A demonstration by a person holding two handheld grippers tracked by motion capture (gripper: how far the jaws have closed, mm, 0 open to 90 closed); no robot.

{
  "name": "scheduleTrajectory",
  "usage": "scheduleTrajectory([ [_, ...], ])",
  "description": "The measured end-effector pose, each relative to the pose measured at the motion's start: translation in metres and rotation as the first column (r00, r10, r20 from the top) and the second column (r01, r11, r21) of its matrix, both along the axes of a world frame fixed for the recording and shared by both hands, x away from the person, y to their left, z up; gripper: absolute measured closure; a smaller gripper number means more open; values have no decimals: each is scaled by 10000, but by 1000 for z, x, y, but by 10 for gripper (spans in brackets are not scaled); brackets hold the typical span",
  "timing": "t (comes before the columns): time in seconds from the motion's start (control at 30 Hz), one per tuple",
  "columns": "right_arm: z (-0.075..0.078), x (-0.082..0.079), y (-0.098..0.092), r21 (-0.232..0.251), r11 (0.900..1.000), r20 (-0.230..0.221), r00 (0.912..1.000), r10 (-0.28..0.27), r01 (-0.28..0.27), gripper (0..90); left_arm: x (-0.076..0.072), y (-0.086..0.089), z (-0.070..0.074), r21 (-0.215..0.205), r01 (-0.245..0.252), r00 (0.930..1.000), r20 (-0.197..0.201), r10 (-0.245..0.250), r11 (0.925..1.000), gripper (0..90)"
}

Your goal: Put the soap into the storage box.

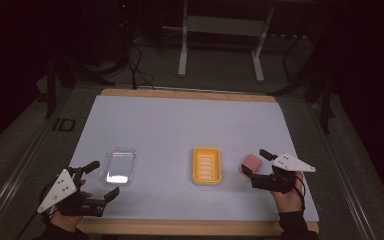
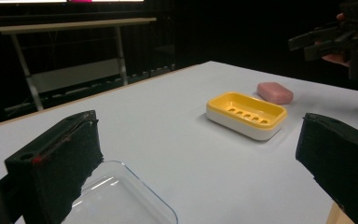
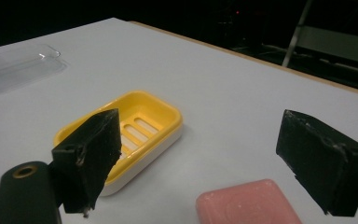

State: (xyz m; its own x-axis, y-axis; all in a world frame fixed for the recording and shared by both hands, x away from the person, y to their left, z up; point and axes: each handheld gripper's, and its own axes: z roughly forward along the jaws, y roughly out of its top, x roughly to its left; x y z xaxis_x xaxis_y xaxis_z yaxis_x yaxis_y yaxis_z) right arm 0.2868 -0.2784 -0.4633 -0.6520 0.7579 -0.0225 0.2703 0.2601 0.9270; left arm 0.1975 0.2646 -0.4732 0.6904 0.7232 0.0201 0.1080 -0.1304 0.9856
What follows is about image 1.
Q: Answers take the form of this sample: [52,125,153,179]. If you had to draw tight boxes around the white table mat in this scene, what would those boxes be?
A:
[69,94,321,223]

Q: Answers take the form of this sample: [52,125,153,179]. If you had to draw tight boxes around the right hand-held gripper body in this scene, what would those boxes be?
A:
[250,152,317,195]

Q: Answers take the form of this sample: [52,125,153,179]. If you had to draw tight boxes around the yellow soap dish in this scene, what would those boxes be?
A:
[191,146,224,186]

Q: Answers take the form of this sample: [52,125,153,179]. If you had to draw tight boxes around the person's left hand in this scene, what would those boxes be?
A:
[49,179,93,233]

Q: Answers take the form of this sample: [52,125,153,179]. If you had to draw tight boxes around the black tripod stand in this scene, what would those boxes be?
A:
[37,49,117,120]

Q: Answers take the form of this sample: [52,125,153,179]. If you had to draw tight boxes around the white metal stand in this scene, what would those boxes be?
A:
[161,0,277,84]

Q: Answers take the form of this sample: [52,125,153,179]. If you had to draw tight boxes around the black metal stand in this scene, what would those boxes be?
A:
[268,34,337,135]

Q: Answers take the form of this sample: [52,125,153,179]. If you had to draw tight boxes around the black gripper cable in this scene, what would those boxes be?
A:
[293,174,307,212]

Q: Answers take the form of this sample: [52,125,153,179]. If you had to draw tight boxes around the pink soap bar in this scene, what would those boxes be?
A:
[239,153,264,175]

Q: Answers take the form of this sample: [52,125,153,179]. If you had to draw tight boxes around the clear plastic tray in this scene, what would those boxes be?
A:
[99,146,138,186]

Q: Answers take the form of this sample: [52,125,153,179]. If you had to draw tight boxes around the black floor cables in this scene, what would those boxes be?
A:
[125,42,157,91]

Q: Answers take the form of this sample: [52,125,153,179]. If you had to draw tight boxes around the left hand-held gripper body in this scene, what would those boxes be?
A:
[37,165,108,218]

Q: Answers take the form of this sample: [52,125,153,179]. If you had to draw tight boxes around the person's right hand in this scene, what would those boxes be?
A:
[271,170,305,215]

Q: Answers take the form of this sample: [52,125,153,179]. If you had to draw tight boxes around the black metal bracket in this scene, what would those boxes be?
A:
[52,117,77,132]

